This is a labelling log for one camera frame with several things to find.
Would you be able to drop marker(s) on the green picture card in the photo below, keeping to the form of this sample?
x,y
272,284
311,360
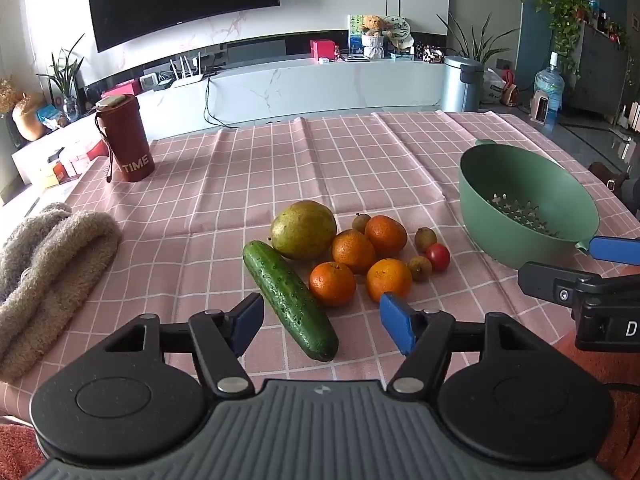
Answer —
x,y
355,22

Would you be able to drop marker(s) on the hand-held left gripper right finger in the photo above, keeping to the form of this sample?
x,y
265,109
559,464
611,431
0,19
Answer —
x,y
397,322

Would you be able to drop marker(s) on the brown longan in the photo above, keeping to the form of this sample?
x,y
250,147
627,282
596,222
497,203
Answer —
x,y
425,239
419,268
361,222

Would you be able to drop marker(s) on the brown leather bag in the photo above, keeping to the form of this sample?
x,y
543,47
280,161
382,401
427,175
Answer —
x,y
607,175

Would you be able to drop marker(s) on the white ribbed pot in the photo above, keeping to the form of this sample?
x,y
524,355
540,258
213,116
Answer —
x,y
373,47

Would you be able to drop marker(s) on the green cucumber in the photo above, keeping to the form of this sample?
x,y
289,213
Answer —
x,y
290,295

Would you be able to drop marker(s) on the trailing green houseplant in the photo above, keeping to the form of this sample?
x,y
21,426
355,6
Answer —
x,y
565,20

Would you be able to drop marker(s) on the dried flower bunch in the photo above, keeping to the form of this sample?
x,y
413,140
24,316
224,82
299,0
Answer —
x,y
7,95

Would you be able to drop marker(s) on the red and white boxes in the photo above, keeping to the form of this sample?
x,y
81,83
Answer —
x,y
75,160

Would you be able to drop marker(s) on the beige fluffy towel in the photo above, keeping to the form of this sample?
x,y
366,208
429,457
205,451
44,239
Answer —
x,y
50,270

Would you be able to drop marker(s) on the black television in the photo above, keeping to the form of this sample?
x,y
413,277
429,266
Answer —
x,y
175,0

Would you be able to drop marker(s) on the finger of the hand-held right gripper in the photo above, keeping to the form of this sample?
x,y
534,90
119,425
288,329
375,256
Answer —
x,y
542,277
612,249

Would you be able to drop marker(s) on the long-leaf potted plant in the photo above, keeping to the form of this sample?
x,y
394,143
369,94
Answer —
x,y
475,42

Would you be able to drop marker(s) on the round decorative plate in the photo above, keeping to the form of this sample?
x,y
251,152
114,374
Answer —
x,y
398,27

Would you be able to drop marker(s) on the brown ceramic vase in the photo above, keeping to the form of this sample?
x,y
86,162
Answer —
x,y
27,117

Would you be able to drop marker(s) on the small white device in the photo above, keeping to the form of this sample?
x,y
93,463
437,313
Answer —
x,y
148,81

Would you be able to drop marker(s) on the red cloth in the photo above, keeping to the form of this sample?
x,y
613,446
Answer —
x,y
600,365
15,447

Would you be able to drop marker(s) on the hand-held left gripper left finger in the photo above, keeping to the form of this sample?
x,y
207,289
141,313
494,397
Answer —
x,y
248,322

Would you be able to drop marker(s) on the silver pedal trash bin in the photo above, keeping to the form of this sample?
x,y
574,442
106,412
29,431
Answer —
x,y
460,85

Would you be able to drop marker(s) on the red cherry tomato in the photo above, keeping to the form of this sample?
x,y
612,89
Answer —
x,y
439,258

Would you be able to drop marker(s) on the white router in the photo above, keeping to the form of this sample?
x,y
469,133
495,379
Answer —
x,y
187,77

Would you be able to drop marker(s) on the person's dark trouser leg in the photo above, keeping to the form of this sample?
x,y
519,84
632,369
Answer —
x,y
631,187

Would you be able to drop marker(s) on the red tumbler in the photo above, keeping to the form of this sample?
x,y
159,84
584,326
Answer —
x,y
130,135

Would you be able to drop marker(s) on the flat red box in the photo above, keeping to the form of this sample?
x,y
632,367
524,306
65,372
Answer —
x,y
120,89

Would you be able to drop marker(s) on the green colander bowl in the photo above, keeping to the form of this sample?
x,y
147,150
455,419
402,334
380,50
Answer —
x,y
485,210

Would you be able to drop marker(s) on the red gift box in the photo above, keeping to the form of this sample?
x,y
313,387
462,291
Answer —
x,y
322,50

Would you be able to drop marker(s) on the grey sideboard cabinet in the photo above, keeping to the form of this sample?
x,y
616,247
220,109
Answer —
x,y
600,75

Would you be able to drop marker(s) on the brown teddy bear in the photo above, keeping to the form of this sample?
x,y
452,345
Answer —
x,y
372,24

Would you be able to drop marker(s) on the blue water jug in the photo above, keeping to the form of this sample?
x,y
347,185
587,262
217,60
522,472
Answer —
x,y
548,87

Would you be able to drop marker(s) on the yellow-green mango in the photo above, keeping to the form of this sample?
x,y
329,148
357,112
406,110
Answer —
x,y
302,230

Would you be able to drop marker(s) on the white marble television console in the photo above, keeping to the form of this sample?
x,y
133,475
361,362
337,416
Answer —
x,y
310,85

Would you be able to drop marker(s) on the orange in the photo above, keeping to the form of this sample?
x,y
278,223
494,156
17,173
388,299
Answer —
x,y
332,284
386,234
353,251
389,280

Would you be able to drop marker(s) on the white plastic bag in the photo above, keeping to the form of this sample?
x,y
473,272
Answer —
x,y
494,87

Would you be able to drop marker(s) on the thin-leaf plant in glass vase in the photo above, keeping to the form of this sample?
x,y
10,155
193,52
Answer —
x,y
65,75

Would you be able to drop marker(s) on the pink checkered tablecloth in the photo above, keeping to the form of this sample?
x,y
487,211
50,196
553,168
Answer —
x,y
225,185

